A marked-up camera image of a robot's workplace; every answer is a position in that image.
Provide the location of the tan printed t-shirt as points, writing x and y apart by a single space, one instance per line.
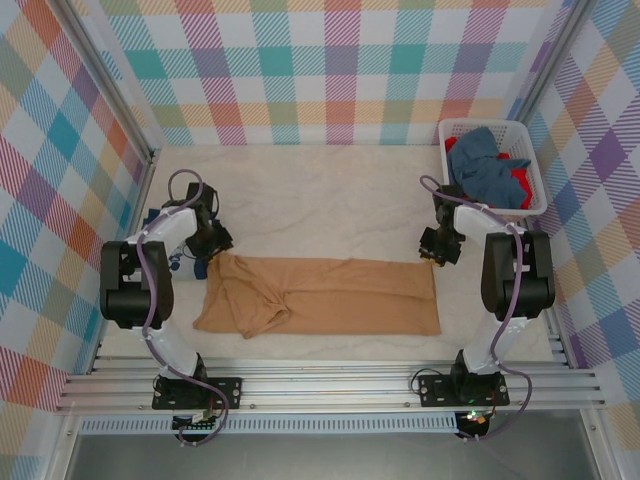
350 300

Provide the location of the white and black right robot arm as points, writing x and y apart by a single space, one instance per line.
520 280

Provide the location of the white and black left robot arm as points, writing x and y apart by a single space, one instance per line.
130 290

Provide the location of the folded blue and white t-shirt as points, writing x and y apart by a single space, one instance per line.
182 272

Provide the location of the grey-blue crumpled t-shirt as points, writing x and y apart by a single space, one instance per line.
485 175

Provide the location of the white plastic laundry basket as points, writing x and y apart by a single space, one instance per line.
525 132

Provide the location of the small circuit board with led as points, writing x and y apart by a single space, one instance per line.
475 420

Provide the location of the grey metal panel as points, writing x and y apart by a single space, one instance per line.
325 460

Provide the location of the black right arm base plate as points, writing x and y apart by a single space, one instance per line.
435 390

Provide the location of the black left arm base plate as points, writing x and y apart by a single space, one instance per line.
230 390

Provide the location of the aluminium mounting rail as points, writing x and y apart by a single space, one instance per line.
325 385

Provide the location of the aluminium corner post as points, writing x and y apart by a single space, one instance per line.
95 45
551 60

